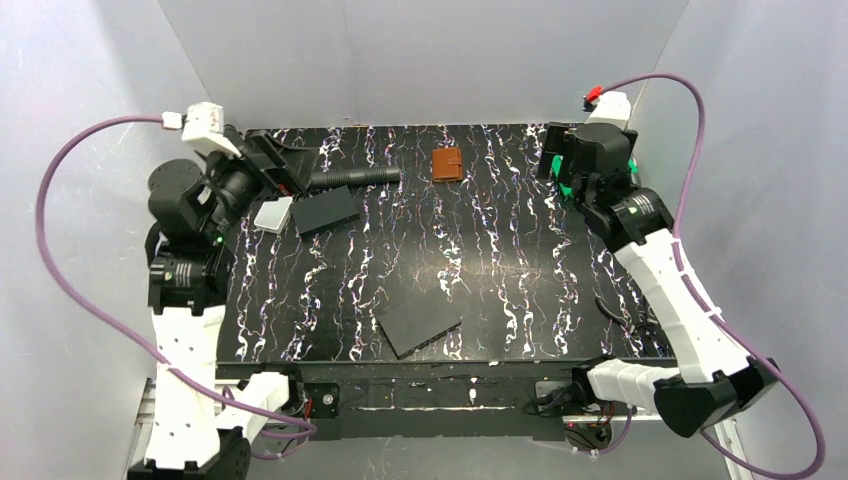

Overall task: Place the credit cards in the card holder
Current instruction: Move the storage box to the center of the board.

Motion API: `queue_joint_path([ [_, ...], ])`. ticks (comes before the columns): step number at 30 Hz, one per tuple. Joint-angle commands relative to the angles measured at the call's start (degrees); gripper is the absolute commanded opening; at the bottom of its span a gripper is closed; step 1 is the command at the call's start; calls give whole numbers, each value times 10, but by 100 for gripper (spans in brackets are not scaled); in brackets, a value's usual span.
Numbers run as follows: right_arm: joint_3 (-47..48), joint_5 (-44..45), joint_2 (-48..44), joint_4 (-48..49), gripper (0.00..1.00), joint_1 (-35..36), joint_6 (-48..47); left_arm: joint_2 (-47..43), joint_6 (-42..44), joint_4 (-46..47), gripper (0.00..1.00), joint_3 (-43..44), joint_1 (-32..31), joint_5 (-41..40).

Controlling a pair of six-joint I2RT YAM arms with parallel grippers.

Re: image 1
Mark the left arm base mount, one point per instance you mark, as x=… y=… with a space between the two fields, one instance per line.
x=317 y=401

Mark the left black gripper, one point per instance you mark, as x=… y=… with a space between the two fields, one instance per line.
x=266 y=163

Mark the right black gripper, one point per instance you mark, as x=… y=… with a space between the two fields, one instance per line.
x=566 y=163

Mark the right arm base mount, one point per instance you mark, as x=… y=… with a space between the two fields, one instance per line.
x=589 y=428

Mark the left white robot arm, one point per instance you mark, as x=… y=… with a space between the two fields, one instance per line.
x=196 y=204

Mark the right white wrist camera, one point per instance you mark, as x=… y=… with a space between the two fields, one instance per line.
x=610 y=107

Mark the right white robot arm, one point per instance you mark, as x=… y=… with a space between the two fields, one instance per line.
x=715 y=377

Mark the brown leather card holder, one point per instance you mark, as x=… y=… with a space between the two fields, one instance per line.
x=447 y=165

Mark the white plastic box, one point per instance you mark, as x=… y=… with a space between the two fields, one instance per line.
x=273 y=215

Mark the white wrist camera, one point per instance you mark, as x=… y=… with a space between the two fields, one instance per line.
x=610 y=107
x=202 y=128

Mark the black foam block front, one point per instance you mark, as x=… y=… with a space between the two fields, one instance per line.
x=417 y=321

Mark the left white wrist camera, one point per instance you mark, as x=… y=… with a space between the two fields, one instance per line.
x=202 y=128

